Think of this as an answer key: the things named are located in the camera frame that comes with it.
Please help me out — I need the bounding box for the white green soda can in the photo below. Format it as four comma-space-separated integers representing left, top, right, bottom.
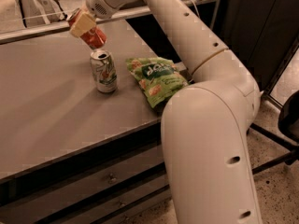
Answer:
90, 49, 117, 93

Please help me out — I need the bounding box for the white cable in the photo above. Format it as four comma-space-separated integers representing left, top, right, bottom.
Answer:
185, 0, 201, 19

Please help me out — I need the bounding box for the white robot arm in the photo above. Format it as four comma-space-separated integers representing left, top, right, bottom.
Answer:
84, 0, 263, 224

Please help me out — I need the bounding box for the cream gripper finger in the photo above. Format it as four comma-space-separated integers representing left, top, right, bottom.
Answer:
68, 10, 96, 37

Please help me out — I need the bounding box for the metal rail frame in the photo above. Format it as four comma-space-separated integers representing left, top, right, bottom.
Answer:
8, 0, 221, 47

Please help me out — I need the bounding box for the black office chair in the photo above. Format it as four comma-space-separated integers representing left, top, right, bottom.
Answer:
250, 91, 299, 175

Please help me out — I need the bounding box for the dark cabinet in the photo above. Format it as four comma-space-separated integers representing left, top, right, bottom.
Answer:
213, 0, 299, 90

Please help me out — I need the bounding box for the grey drawer cabinet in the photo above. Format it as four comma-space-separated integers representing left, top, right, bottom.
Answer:
0, 122, 170, 224

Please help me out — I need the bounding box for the red coke can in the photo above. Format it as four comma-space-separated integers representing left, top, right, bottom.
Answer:
66, 7, 107, 50

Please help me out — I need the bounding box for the green snack bag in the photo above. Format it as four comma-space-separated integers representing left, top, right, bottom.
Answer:
126, 57, 188, 108

